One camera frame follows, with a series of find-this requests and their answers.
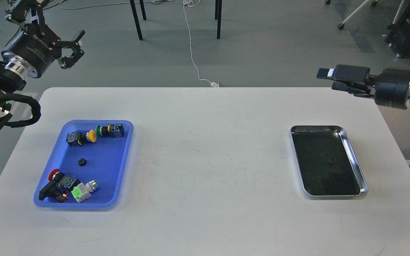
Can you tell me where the side right gripper finger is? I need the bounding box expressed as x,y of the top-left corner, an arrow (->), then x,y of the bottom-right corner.
316,64 -> 370,84
331,82 -> 374,98

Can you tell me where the black chair leg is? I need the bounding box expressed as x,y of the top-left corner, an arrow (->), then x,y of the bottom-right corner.
214,0 -> 223,39
130,0 -> 147,41

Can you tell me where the metal tray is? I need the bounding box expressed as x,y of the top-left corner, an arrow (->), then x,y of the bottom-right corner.
290,125 -> 369,199

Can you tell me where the white green selector switch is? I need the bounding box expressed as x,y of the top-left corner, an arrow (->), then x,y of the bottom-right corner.
71,180 -> 99,203

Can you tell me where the yellow push button switch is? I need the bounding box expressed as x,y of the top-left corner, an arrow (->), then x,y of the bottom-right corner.
65,130 -> 97,147

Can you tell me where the black chair leg right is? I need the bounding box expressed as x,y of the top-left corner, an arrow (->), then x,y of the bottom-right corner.
214,0 -> 223,39

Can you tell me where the white cable on floor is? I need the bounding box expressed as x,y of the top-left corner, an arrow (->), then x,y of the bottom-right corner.
183,0 -> 220,88

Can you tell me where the white caster chair base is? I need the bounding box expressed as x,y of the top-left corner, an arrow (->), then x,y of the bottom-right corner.
337,0 -> 410,30

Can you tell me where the blue plastic tray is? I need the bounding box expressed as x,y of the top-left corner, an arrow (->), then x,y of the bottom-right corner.
33,120 -> 134,209

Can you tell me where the small black gear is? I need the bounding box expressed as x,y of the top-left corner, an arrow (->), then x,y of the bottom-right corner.
78,158 -> 87,166
327,158 -> 336,166

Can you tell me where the black chair leg left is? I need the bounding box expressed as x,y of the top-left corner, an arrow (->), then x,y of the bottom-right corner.
130,0 -> 147,41

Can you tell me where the side left gripper finger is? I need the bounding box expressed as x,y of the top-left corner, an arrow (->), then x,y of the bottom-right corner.
57,30 -> 86,69
5,0 -> 49,36

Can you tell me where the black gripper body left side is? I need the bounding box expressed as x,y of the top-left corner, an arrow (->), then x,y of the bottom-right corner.
1,31 -> 61,79

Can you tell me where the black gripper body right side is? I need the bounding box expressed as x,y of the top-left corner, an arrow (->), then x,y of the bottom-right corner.
369,68 -> 410,110

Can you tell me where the red emergency stop button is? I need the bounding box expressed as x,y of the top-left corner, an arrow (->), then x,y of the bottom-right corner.
38,169 -> 81,203

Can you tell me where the green push button switch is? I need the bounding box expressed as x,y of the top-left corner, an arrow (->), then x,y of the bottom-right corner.
95,123 -> 124,138

